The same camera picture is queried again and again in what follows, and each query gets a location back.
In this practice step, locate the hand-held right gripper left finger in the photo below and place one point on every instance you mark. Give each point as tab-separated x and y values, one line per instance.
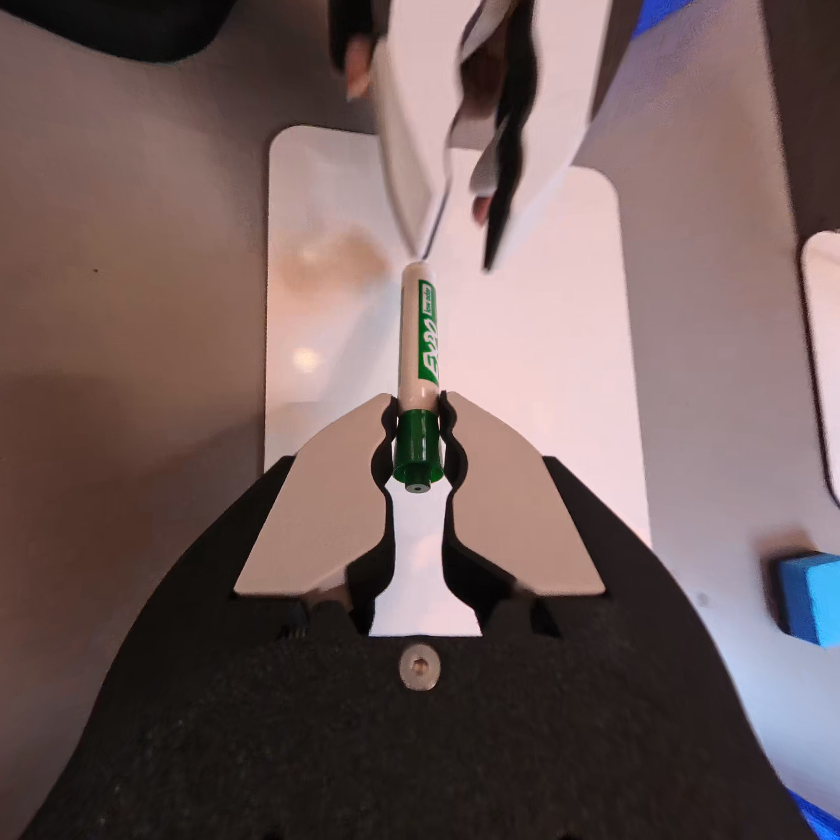
308	518

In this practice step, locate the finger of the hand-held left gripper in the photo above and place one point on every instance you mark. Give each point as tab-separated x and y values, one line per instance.
413	131
564	98

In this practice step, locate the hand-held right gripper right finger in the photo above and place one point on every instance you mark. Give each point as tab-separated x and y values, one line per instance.
525	525

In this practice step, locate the green marker cap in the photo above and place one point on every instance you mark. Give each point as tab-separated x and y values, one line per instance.
418	446

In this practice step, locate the white whiteboard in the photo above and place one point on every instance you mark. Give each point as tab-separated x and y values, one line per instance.
558	394

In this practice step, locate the green whiteboard marker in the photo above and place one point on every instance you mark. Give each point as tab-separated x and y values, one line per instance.
420	328

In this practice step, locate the blue whiteboard eraser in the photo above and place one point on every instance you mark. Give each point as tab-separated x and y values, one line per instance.
814	597

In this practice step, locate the person's left hand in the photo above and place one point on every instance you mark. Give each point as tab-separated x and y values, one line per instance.
485	79

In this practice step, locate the black table mat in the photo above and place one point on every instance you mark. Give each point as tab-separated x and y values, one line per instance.
814	98

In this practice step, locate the black mesh cushion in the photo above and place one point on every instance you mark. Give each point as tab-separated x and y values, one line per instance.
98	26

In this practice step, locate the white document stand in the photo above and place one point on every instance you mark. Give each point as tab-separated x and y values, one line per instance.
828	328

